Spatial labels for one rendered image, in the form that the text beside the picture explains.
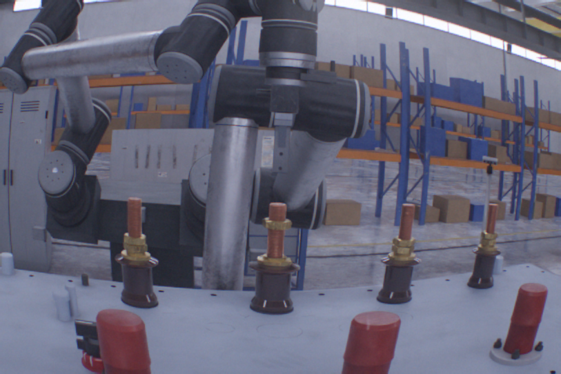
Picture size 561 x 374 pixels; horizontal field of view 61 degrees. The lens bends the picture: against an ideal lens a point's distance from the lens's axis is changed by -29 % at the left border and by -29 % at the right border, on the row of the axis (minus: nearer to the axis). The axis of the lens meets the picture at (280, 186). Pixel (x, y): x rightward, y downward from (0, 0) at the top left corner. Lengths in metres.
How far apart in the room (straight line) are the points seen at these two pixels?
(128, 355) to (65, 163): 1.69
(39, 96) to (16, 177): 0.86
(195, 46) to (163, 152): 4.80
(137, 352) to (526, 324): 0.62
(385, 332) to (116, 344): 0.34
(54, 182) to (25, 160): 3.39
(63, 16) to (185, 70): 0.73
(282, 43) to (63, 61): 0.59
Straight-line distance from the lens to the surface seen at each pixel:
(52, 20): 1.71
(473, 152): 10.60
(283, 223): 1.16
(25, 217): 5.77
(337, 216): 9.56
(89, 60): 1.34
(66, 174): 2.30
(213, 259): 1.49
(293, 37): 1.11
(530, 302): 0.93
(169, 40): 1.15
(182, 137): 5.90
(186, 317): 1.12
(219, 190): 1.47
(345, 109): 1.47
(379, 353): 0.76
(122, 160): 5.88
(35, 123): 5.63
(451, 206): 10.40
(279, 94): 1.09
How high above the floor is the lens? 1.75
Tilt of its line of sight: 7 degrees down
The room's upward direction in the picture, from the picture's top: 4 degrees clockwise
